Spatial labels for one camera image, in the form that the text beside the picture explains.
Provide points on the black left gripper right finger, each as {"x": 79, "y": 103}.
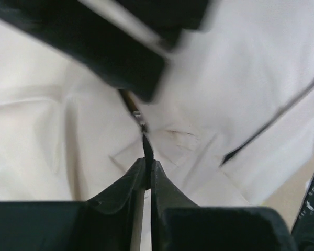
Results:
{"x": 177, "y": 223}

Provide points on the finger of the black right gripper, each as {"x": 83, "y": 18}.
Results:
{"x": 118, "y": 58}

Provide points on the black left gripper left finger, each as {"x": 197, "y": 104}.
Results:
{"x": 111, "y": 220}

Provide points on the cream canvas backpack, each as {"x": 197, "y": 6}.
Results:
{"x": 231, "y": 120}

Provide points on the dark tale of two cities book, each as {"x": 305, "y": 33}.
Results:
{"x": 303, "y": 229}

